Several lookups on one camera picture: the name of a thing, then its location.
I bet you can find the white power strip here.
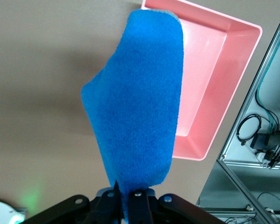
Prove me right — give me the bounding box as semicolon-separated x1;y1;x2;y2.
255;151;272;167

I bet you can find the blue electronics box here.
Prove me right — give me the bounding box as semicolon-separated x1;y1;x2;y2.
251;135;268;149

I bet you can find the black power adapter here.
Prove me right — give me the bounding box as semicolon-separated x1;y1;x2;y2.
266;133;280;147

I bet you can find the brown table cover mat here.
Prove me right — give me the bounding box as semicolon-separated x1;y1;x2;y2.
0;0;280;224

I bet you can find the pink plastic bin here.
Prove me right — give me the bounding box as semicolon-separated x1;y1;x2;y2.
140;0;264;162

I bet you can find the aluminium profile frame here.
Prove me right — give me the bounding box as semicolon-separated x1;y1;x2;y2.
196;9;280;224

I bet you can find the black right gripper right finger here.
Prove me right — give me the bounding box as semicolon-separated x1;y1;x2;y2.
127;189;223;224

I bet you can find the black coiled cable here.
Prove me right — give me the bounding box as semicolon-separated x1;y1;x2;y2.
237;113;263;145

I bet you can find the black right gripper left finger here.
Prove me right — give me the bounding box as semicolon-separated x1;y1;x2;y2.
25;180;125;224

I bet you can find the blue microfibre cloth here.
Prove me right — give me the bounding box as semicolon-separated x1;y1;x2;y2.
80;8;185;220

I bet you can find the teal cable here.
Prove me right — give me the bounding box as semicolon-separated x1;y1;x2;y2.
257;53;280;133

